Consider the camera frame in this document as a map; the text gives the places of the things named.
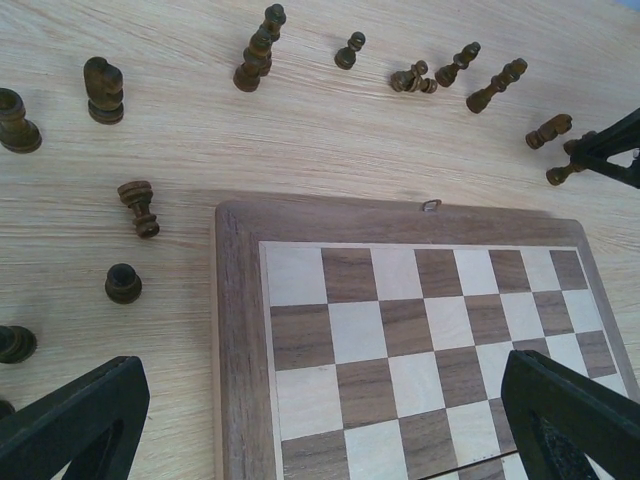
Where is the dark rook piece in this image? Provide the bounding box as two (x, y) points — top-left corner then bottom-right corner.
(546, 163), (585, 186)

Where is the dark pawn right side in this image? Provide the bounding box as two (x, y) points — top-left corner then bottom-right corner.
(435, 41), (481, 88)

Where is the dark pawn upright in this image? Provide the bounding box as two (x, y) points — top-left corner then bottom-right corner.
(334, 31), (366, 70)

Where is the dark rook left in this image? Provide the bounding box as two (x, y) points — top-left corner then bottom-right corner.
(1, 88), (42, 154)

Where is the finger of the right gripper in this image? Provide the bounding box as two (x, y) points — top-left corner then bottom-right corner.
(570, 109), (640, 189)

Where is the wooden chess board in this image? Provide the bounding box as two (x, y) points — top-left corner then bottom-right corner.
(212, 201), (639, 479)

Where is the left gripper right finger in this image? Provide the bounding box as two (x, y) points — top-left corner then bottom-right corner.
(501, 350), (639, 479)

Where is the dark king piece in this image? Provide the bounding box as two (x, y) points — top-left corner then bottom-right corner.
(466, 58), (528, 114)

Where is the dark knight left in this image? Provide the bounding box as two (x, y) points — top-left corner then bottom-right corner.
(83, 56), (124, 125)

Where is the dark pawn near board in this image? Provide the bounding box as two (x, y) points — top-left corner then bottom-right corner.
(105, 263), (142, 304)

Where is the dark rook lying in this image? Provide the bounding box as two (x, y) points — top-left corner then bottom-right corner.
(117, 180), (160, 238)

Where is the dark pawn corner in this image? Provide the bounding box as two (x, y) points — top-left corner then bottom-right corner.
(0, 399), (16, 419)

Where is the dark pawn far left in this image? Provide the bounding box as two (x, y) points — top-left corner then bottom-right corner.
(0, 325), (37, 364)

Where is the dark knight piece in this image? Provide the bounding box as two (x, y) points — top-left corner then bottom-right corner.
(525, 113), (573, 150)

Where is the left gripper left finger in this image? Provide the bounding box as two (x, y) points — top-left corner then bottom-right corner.
(1, 356), (150, 479)

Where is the dark bishop piece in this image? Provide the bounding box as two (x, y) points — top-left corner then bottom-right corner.
(563, 131), (597, 156)

